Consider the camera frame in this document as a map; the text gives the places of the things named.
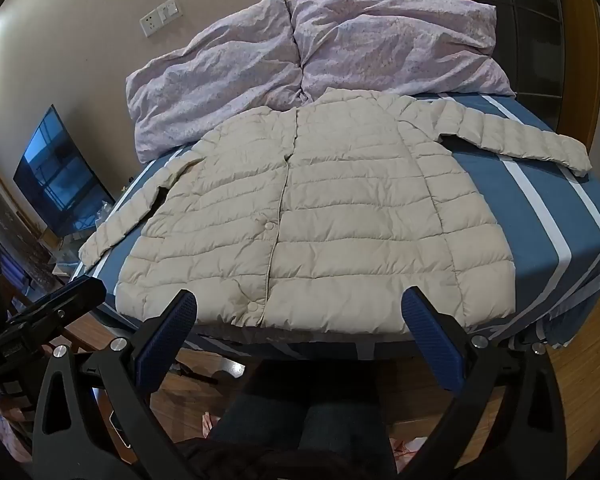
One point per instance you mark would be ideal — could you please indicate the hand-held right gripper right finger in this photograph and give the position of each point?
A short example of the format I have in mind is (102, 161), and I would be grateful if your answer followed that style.
(430, 345)

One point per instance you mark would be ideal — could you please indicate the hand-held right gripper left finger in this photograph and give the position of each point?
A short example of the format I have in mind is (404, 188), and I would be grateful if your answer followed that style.
(169, 335)

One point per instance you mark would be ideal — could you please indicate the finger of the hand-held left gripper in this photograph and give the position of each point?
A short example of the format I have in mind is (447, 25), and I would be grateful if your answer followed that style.
(65, 302)

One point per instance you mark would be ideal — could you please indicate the beige puffer jacket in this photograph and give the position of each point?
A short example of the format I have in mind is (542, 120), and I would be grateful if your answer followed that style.
(330, 210)

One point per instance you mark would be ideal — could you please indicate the wooden television cabinet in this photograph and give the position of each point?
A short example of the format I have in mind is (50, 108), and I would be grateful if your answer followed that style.
(55, 255)

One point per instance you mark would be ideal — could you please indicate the pink plastic bag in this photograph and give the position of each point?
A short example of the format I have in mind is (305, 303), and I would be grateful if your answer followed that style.
(407, 447)
(209, 424)

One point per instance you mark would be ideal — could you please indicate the flat screen television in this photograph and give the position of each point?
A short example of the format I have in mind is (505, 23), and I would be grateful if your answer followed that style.
(55, 175)

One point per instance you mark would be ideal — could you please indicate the person's legs in dark trousers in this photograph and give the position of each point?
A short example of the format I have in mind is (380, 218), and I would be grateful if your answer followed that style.
(280, 410)

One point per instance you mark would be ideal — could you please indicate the bed with blue striped sheet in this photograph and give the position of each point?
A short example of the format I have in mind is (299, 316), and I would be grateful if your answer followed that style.
(540, 210)

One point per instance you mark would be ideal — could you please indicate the pink floral duvet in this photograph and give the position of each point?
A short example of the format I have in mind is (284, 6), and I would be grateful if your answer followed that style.
(230, 75)

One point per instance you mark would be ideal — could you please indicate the dark glass wardrobe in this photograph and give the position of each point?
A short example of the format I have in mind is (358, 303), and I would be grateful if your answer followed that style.
(520, 25)

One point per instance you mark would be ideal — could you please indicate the white wall socket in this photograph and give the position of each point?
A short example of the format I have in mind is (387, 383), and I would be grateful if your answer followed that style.
(149, 24)

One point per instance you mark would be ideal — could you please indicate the white light switch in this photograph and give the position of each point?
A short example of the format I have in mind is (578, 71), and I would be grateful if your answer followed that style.
(168, 11)

